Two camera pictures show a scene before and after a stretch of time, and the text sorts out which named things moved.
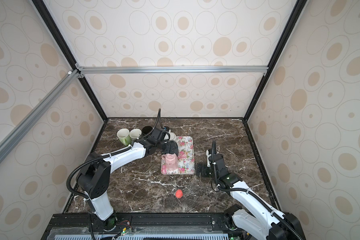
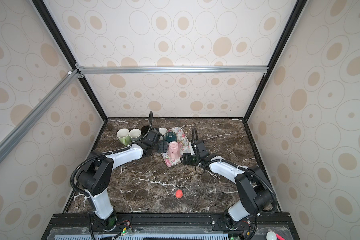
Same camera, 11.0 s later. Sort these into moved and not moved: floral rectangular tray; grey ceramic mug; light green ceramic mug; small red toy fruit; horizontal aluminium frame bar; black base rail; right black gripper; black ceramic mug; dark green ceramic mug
Moved: floral rectangular tray; dark green ceramic mug; right black gripper
Not moved: small red toy fruit; light green ceramic mug; black base rail; grey ceramic mug; black ceramic mug; horizontal aluminium frame bar
